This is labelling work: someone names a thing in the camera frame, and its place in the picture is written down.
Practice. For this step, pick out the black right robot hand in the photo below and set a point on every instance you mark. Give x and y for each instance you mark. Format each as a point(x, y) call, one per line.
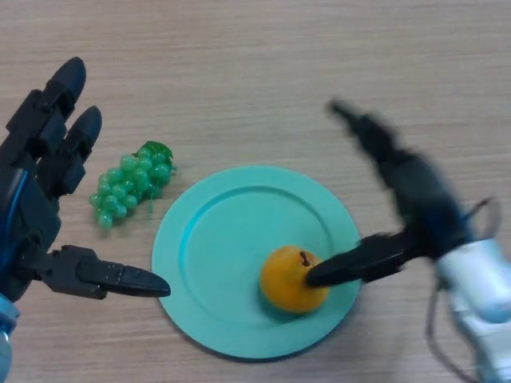
point(419, 199)

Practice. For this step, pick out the green grape bunch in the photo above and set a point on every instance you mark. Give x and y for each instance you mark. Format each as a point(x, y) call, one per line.
point(127, 185)

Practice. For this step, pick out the green plate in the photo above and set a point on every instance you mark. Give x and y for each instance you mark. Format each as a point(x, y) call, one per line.
point(223, 259)

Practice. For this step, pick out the yellow pear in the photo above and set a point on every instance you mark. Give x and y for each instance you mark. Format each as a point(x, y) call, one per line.
point(289, 283)

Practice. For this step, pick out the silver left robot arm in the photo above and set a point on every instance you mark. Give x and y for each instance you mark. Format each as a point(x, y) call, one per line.
point(6, 339)

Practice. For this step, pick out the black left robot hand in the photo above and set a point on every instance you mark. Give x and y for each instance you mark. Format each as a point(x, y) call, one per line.
point(32, 207)

